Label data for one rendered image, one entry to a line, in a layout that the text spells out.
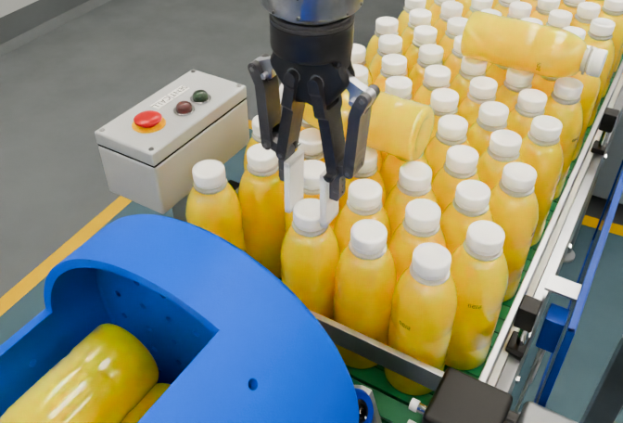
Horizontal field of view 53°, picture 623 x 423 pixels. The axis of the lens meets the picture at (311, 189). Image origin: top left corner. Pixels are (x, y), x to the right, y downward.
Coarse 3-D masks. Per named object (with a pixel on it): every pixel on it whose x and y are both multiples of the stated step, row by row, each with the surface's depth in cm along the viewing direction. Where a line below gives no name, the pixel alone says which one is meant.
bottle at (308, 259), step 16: (288, 240) 70; (304, 240) 69; (320, 240) 69; (336, 240) 71; (288, 256) 71; (304, 256) 69; (320, 256) 70; (336, 256) 71; (288, 272) 72; (304, 272) 70; (320, 272) 70; (304, 288) 72; (320, 288) 72; (320, 304) 74
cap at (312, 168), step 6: (306, 162) 76; (312, 162) 76; (318, 162) 76; (306, 168) 75; (312, 168) 75; (318, 168) 75; (324, 168) 75; (306, 174) 74; (312, 174) 74; (318, 174) 74; (306, 180) 74; (312, 180) 73; (318, 180) 74; (306, 186) 74; (312, 186) 74; (318, 186) 74
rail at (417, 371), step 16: (320, 320) 72; (336, 336) 72; (352, 336) 70; (368, 352) 70; (384, 352) 69; (400, 352) 68; (400, 368) 69; (416, 368) 67; (432, 368) 67; (432, 384) 67
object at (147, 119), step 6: (138, 114) 82; (144, 114) 82; (150, 114) 82; (156, 114) 82; (138, 120) 81; (144, 120) 81; (150, 120) 81; (156, 120) 81; (144, 126) 80; (150, 126) 81
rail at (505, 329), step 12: (612, 84) 114; (600, 120) 105; (588, 144) 100; (576, 168) 95; (564, 192) 90; (564, 204) 89; (552, 216) 86; (552, 228) 84; (540, 240) 82; (540, 252) 80; (528, 276) 77; (516, 300) 74; (516, 312) 73; (504, 324) 71; (504, 336) 70; (492, 348) 69; (492, 360) 68
